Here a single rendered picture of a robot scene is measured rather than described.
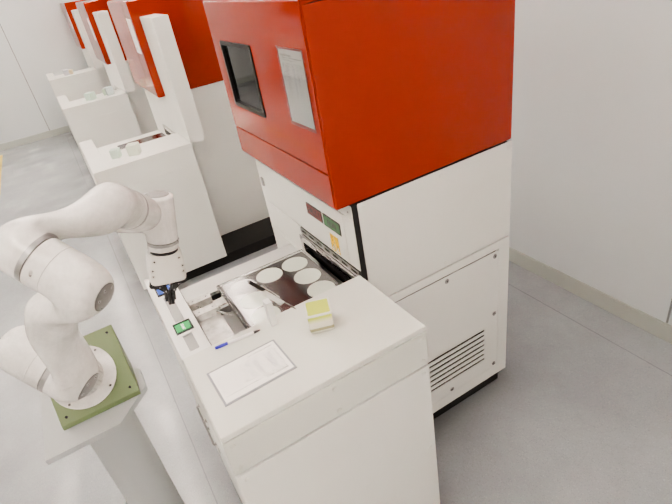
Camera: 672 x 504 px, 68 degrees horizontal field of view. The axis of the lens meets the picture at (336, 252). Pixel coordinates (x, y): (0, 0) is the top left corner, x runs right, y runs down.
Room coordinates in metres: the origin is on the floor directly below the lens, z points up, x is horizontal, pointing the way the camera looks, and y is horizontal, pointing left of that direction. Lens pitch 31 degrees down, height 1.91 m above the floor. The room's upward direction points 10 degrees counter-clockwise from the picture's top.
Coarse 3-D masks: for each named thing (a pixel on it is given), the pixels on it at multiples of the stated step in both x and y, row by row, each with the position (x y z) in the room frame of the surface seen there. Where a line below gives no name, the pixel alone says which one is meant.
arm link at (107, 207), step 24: (96, 192) 0.91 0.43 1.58; (120, 192) 0.93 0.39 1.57; (48, 216) 0.85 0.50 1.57; (72, 216) 0.86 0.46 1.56; (96, 216) 0.87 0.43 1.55; (120, 216) 0.90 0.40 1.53; (144, 216) 1.00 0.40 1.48; (0, 240) 0.81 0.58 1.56; (24, 240) 0.81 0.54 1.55; (0, 264) 0.80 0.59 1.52
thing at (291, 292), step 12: (300, 252) 1.71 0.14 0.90; (276, 264) 1.65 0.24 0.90; (312, 264) 1.60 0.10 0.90; (252, 276) 1.60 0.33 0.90; (288, 276) 1.55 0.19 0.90; (324, 276) 1.51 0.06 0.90; (228, 288) 1.54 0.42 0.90; (240, 288) 1.53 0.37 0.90; (252, 288) 1.52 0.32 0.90; (276, 288) 1.49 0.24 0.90; (288, 288) 1.47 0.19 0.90; (300, 288) 1.46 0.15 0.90; (240, 300) 1.45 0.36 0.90; (288, 300) 1.40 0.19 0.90; (300, 300) 1.39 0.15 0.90; (240, 312) 1.39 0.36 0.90; (252, 312) 1.37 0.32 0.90; (252, 324) 1.30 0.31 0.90
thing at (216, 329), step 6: (204, 306) 1.49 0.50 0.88; (210, 318) 1.41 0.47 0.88; (216, 318) 1.40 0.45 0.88; (222, 318) 1.39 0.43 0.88; (204, 324) 1.38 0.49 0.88; (210, 324) 1.37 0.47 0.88; (216, 324) 1.37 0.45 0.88; (222, 324) 1.36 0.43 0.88; (204, 330) 1.35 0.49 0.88; (210, 330) 1.34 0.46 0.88; (216, 330) 1.33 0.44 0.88; (222, 330) 1.33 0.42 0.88; (228, 330) 1.32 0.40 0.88; (210, 336) 1.31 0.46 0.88; (216, 336) 1.30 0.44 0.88; (222, 336) 1.30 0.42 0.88; (228, 336) 1.29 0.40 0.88; (210, 342) 1.28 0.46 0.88; (216, 342) 1.27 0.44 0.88
